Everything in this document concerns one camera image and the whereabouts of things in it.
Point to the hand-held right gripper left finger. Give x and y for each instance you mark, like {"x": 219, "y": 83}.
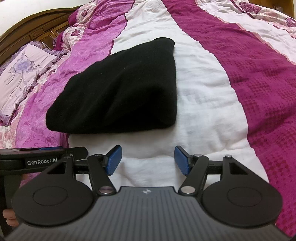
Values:
{"x": 113, "y": 160}

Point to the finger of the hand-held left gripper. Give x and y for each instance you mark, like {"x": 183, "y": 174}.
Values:
{"x": 50, "y": 148}

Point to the floral lilac pillow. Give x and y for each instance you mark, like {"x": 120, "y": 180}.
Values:
{"x": 20, "y": 74}

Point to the person's left hand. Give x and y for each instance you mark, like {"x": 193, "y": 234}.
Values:
{"x": 8, "y": 215}

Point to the black knit cardigan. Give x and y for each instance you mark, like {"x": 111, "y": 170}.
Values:
{"x": 120, "y": 92}

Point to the brown wooden headboard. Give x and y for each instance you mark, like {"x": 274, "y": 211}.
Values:
{"x": 25, "y": 34}

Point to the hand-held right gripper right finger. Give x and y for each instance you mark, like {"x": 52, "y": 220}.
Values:
{"x": 182, "y": 160}

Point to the pink and white floral quilt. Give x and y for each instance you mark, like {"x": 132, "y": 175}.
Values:
{"x": 208, "y": 92}

